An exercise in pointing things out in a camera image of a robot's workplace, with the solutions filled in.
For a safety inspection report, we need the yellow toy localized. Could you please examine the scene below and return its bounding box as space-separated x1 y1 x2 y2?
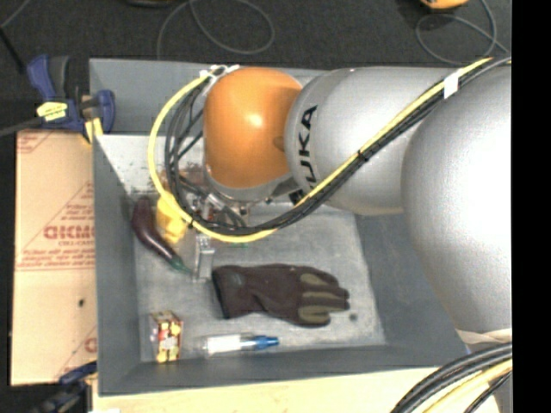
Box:
155 195 189 245

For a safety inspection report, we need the purple toy eggplant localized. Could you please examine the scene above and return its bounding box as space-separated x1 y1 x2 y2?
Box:
130 196 194 274

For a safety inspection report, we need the dark brown glove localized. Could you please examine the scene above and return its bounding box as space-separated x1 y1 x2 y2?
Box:
211 263 351 328

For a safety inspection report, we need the white and blue marker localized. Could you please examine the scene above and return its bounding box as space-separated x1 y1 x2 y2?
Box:
202 333 281 356

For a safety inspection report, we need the small colourful box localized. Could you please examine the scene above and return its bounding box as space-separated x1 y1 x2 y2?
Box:
147 310 185 364

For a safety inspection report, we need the grey metal bin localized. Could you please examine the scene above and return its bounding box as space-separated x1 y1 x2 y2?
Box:
89 57 471 398

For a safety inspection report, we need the brown cardboard board red print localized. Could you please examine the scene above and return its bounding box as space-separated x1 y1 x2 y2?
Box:
9 128 99 387

